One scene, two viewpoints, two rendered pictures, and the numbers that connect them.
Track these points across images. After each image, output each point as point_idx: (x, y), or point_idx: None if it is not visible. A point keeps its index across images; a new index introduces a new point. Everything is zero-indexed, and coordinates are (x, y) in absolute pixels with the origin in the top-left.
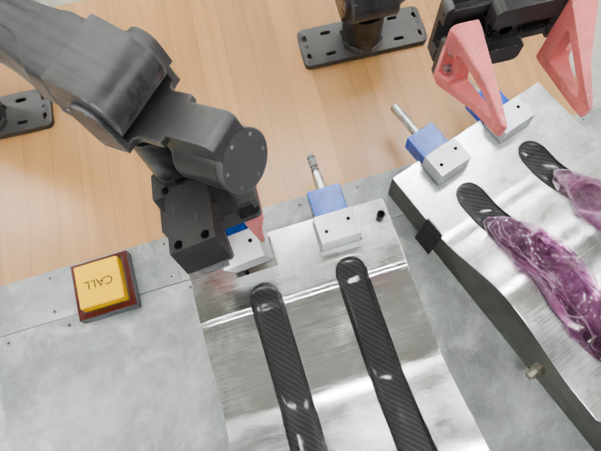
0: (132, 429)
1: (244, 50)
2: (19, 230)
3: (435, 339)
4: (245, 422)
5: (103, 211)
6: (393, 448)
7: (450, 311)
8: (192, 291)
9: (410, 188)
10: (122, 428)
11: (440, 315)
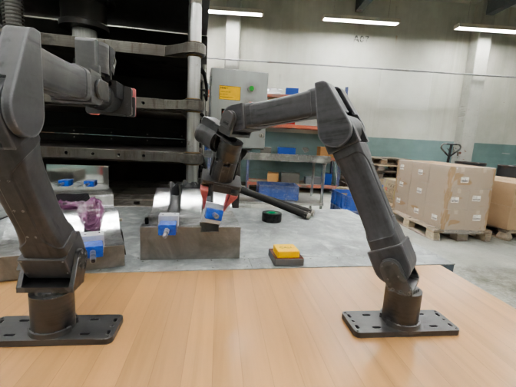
0: (271, 238)
1: (169, 340)
2: (342, 279)
3: (150, 212)
4: (226, 210)
5: (292, 279)
6: (182, 196)
7: (131, 241)
8: (238, 222)
9: (118, 241)
10: (275, 239)
11: (136, 241)
